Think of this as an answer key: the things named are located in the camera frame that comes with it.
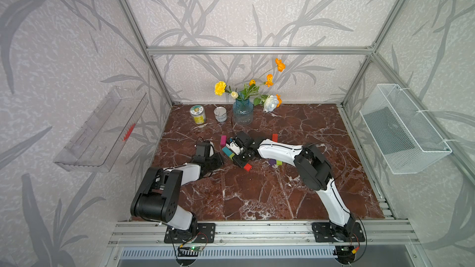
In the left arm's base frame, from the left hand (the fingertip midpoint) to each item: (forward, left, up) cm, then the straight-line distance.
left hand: (224, 158), depth 94 cm
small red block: (-5, -12, 0) cm, 13 cm away
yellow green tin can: (+26, +17, +7) cm, 31 cm away
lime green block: (0, -4, +2) cm, 4 cm away
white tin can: (+28, +4, +4) cm, 28 cm away
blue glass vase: (+23, -9, +9) cm, 27 cm away
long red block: (+14, -28, -1) cm, 31 cm away
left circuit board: (-39, +11, -4) cm, 41 cm away
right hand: (0, -6, -1) cm, 6 cm away
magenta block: (+12, +2, -1) cm, 12 cm away
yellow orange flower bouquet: (+15, -22, +26) cm, 37 cm away
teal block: (+3, -1, +2) cm, 4 cm away
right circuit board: (-40, -52, -5) cm, 65 cm away
